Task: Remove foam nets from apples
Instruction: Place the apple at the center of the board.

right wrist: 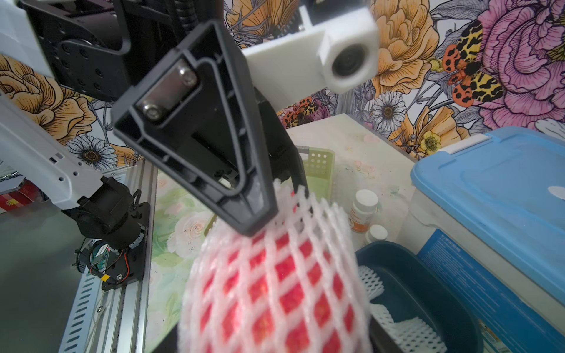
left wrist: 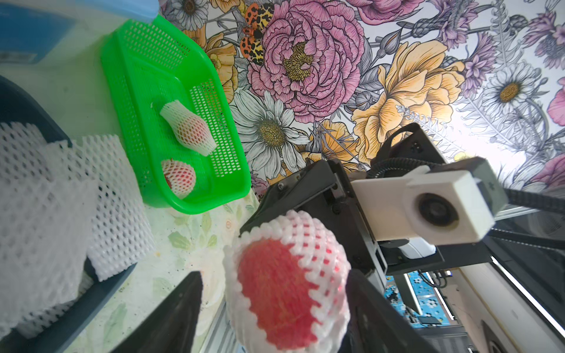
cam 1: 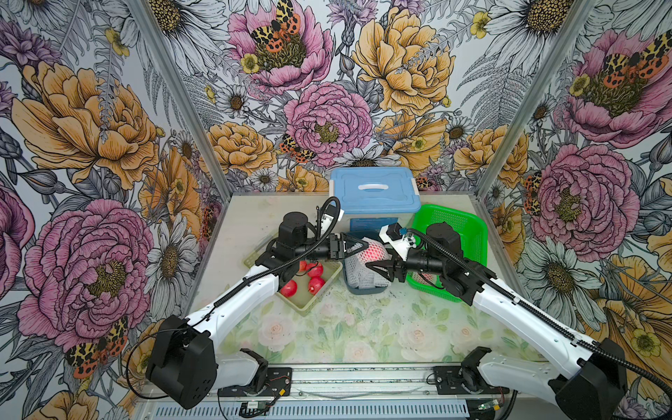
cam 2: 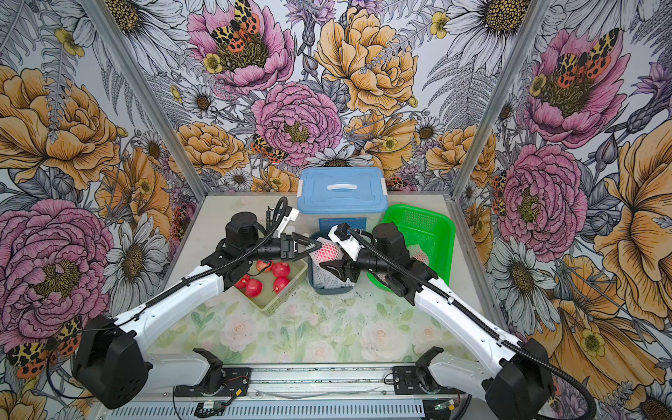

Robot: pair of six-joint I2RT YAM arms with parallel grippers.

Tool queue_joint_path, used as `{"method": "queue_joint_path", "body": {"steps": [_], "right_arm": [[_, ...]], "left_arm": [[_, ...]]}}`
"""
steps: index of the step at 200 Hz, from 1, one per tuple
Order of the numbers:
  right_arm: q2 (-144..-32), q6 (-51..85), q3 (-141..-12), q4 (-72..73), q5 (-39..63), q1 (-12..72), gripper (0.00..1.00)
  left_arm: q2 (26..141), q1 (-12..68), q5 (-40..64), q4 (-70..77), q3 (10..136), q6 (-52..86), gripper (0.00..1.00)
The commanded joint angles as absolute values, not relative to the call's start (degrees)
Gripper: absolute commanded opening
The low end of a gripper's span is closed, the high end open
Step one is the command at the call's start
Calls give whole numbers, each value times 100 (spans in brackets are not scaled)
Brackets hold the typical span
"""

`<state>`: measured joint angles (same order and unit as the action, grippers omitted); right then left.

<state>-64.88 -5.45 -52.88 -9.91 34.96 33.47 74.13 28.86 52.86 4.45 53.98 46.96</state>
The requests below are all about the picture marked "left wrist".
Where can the bright green perforated basket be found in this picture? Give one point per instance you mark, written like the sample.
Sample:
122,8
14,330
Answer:
148,65

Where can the white foam net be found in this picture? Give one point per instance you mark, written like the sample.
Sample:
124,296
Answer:
121,230
45,228

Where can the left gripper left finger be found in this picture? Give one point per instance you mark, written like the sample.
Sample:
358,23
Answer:
172,326

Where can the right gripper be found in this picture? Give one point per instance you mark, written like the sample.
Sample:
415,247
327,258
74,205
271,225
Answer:
324,191

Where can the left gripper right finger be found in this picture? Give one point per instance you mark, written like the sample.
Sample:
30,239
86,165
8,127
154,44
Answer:
374,325

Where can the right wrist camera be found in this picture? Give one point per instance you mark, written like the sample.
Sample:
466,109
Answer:
444,204

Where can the blue lidded storage box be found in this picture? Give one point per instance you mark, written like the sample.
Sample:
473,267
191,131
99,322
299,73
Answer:
48,33

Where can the dark teal plastic tray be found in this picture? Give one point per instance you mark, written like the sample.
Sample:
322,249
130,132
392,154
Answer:
53,329

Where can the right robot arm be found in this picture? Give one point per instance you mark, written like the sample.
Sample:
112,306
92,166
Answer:
408,255

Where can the netted apple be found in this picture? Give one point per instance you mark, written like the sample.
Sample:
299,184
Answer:
285,286
190,130
180,177

